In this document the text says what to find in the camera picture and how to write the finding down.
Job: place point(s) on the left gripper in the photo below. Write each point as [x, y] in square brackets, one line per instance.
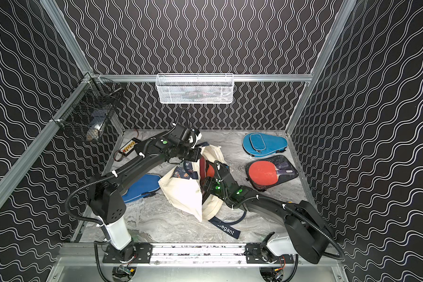
[194, 154]

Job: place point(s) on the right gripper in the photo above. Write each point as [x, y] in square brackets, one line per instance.
[208, 185]

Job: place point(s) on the red paddle case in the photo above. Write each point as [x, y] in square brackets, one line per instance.
[206, 169]

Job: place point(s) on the cream canvas tote bag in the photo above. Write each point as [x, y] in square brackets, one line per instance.
[183, 189]

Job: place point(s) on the dark grey paddle case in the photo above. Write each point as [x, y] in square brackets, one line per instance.
[270, 172]

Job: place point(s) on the royal blue paddle case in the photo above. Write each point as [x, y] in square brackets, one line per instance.
[146, 186]

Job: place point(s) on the teal paddle case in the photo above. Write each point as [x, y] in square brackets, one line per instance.
[260, 144]

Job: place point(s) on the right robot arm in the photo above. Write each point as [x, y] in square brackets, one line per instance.
[306, 235]

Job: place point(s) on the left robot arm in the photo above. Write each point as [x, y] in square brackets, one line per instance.
[105, 193]

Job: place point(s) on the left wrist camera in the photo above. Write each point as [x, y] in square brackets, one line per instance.
[195, 136]

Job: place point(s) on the white mesh wall basket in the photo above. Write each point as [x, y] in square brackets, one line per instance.
[195, 88]

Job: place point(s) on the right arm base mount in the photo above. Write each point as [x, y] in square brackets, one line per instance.
[256, 253]

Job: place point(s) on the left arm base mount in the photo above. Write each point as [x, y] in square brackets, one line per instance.
[132, 253]

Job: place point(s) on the black wire wall basket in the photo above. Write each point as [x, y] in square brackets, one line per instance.
[88, 117]

